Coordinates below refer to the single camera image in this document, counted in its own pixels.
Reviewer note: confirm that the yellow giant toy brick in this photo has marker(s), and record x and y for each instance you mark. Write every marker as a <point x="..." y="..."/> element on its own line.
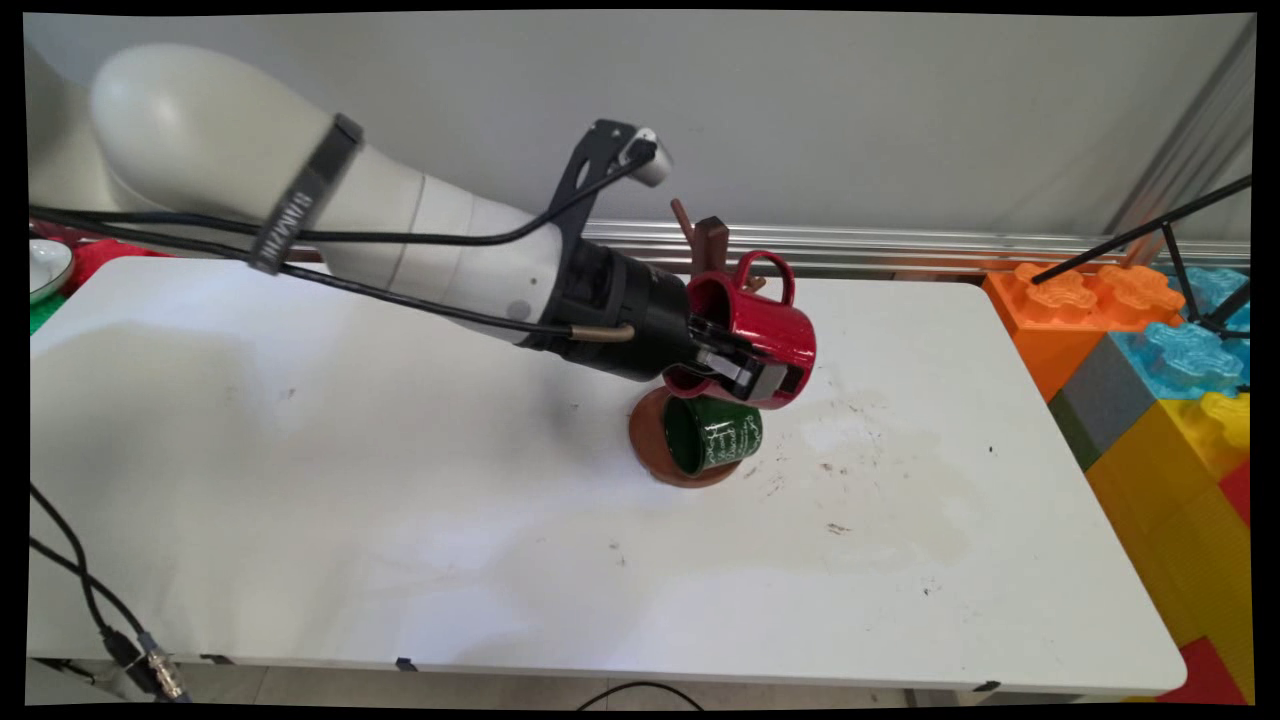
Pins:
<point x="1170" y="520"/>

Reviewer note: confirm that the green enamel mug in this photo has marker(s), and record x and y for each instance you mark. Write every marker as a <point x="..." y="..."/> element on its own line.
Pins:
<point x="725" y="438"/>

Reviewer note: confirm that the brown wooden mug tree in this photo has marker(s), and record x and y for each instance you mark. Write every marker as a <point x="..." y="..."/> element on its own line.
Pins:
<point x="712" y="245"/>

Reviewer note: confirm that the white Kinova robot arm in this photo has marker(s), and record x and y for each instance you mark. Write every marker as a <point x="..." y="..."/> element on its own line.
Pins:
<point x="210" y="140"/>

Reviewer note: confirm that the aluminium rail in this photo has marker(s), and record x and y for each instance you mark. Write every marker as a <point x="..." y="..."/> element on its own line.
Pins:
<point x="900" y="245"/>

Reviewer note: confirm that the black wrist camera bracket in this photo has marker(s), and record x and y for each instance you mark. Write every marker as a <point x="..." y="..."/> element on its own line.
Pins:
<point x="590" y="165"/>

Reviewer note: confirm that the red enamel mug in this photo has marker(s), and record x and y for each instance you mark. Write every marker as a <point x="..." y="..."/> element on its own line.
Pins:
<point x="775" y="335"/>

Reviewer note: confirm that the white bowl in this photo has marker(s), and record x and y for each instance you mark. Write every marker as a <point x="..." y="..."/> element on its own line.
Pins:
<point x="45" y="265"/>

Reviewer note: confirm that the orange giant toy brick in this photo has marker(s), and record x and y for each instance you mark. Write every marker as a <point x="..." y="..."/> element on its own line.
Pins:
<point x="1050" y="325"/>

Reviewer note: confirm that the aluminium frame post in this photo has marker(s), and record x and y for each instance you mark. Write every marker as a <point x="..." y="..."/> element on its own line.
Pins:
<point x="1190" y="140"/>

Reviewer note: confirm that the red giant toy brick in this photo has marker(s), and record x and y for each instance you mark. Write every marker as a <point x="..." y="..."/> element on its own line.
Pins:
<point x="1205" y="675"/>

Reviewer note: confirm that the light blue giant toy brick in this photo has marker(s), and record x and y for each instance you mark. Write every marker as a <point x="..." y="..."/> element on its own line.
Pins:
<point x="1180" y="360"/>

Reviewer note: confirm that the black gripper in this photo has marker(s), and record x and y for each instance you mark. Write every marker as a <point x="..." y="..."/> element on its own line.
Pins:
<point x="630" y="320"/>

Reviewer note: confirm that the grey giant toy brick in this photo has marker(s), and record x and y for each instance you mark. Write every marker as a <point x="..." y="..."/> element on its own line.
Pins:
<point x="1105" y="400"/>

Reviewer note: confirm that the black tripod stand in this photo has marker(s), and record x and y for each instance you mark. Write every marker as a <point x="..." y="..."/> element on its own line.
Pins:
<point x="1130" y="237"/>

